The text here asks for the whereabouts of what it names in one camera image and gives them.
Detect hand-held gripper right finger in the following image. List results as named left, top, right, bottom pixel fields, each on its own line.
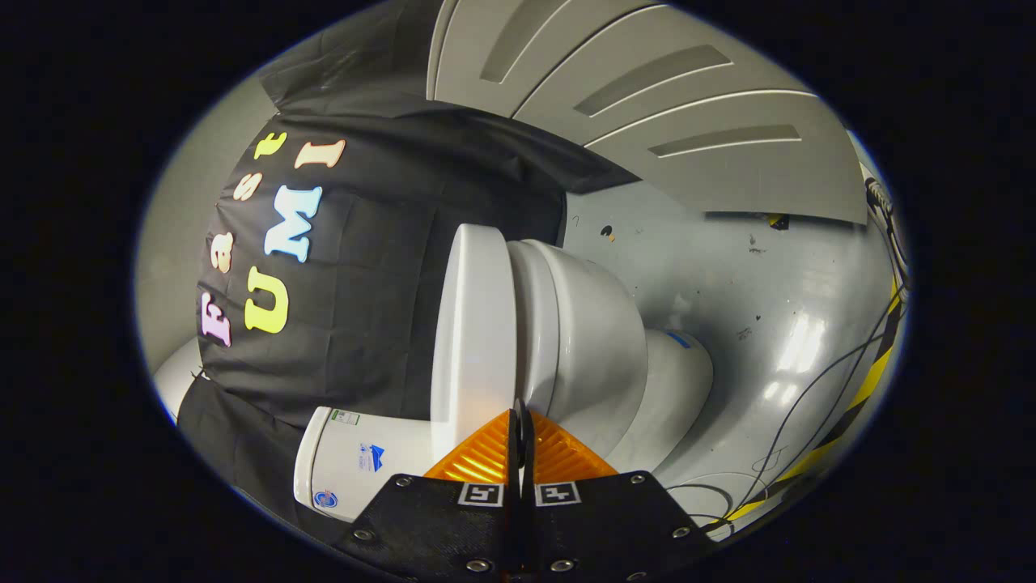
left=518, top=409, right=718, bottom=582

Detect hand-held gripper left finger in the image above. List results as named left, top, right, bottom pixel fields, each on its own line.
left=336, top=409, right=523, bottom=582

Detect white toilet lid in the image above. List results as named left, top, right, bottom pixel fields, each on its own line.
left=429, top=224, right=520, bottom=467

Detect white toilet with tank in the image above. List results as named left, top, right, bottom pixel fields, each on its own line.
left=293, top=239, right=715, bottom=523

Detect black backdrop cloth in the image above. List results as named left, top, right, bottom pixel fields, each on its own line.
left=176, top=0, right=640, bottom=527

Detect yellow black hazard tape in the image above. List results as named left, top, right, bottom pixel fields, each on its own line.
left=723, top=275, right=904, bottom=524

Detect grey drawer cabinet white top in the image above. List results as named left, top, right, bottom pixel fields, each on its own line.
left=426, top=0, right=869, bottom=227

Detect black floor cables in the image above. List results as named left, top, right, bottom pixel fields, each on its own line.
left=668, top=177, right=909, bottom=531

